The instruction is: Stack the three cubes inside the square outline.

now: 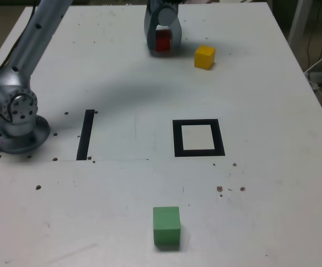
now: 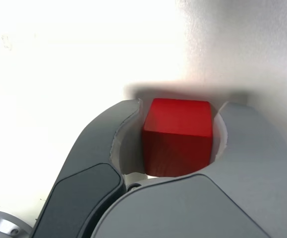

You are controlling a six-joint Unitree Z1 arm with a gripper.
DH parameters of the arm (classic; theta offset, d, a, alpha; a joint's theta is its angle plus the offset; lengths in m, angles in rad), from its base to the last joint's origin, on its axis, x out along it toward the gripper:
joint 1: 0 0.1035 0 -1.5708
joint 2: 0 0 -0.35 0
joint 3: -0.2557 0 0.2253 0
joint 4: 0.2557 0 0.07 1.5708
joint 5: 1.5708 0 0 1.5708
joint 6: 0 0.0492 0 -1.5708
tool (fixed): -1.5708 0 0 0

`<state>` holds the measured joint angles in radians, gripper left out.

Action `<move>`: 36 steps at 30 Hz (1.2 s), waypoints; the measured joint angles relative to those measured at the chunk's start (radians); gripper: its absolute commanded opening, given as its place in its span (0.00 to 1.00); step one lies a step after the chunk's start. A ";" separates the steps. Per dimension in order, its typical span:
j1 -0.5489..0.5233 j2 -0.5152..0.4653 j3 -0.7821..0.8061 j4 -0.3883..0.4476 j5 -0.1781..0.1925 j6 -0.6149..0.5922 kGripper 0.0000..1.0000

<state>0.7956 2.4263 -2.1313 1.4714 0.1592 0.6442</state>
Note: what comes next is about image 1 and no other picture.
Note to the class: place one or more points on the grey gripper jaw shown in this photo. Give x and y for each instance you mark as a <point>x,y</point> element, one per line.
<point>174,25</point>
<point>150,27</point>

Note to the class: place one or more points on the black tape square outline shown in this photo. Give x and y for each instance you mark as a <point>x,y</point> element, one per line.
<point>177,139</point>

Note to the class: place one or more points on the red cube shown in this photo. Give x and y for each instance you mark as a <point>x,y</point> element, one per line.
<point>163,41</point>

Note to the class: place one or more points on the black tape strip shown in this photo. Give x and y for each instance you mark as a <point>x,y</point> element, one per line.
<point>85,136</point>

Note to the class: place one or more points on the yellow cube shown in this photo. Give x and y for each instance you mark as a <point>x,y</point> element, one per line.
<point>203,58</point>

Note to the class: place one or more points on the white metal post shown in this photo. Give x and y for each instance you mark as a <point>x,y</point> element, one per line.
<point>298,19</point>

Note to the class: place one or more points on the green cube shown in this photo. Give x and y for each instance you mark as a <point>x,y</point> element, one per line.
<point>166,228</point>

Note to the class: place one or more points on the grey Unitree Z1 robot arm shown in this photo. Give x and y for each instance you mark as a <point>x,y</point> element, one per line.
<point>38,36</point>

